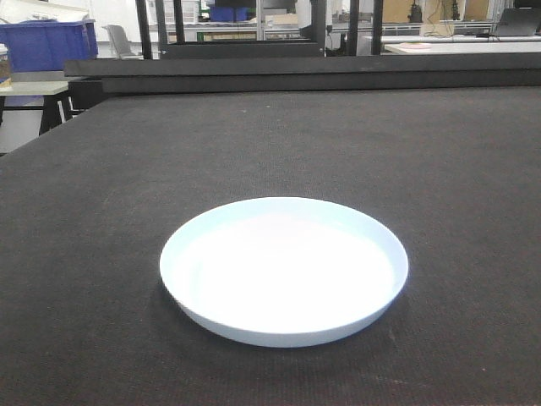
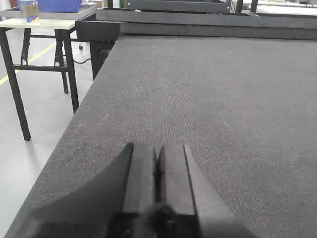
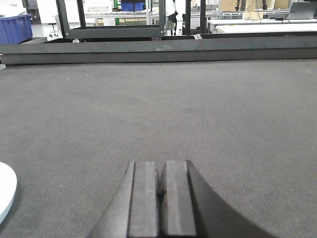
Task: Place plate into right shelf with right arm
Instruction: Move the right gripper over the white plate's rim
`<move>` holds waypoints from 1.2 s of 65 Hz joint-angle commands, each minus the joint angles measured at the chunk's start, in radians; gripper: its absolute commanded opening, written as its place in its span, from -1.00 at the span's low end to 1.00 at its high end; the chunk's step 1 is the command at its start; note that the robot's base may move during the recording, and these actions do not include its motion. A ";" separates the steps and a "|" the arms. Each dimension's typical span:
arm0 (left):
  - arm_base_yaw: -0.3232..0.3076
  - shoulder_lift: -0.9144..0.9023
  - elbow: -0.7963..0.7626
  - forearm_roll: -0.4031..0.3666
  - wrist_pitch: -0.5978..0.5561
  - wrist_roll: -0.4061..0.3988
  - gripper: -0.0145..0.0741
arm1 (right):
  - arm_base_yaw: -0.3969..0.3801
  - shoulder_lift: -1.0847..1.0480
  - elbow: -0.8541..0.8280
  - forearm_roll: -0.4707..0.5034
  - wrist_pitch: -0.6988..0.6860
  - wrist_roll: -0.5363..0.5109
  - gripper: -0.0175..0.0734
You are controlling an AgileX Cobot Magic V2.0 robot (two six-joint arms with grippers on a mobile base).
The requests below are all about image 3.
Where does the blue bin on far shelf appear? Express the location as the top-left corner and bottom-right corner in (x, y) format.
(121, 0), (146, 12)

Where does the grey laptop computer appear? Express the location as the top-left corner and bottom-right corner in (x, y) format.
(286, 2), (317, 20)

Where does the grey office chair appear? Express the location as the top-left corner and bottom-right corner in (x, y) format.
(48, 22), (58, 37)

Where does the black raised table edge rail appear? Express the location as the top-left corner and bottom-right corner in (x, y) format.
(0, 32), (317, 65)

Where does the white perforated basket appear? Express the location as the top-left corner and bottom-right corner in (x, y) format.
(83, 0), (113, 14)

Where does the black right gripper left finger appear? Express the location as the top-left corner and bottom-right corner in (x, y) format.
(88, 162), (159, 238)

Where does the white round plate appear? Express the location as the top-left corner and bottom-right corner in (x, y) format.
(0, 162), (17, 223)

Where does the black metal shelf frame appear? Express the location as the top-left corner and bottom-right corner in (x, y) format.
(56, 0), (192, 42)

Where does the person in white shirt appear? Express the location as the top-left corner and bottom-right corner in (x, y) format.
(165, 0), (178, 34)

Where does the large blue storage crate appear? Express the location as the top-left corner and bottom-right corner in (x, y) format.
(0, 14), (33, 44)

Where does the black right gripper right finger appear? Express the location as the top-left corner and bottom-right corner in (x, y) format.
(160, 161), (273, 238)

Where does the white workbench table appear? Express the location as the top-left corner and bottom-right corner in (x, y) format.
(207, 19), (317, 34)

